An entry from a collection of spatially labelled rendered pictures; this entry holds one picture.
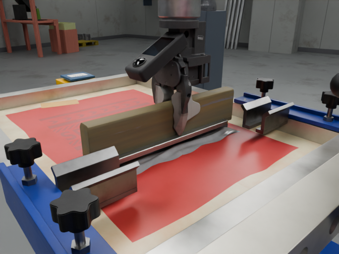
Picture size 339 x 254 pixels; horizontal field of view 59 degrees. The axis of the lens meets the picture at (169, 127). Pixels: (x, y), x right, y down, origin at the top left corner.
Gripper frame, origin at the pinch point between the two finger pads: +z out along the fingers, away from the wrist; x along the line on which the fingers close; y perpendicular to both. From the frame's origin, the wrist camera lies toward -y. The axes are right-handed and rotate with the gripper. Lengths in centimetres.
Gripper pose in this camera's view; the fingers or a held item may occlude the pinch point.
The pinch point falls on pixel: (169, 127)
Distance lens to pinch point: 59.8
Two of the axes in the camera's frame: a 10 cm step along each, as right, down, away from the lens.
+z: 0.0, 9.3, 3.7
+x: -6.5, -2.8, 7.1
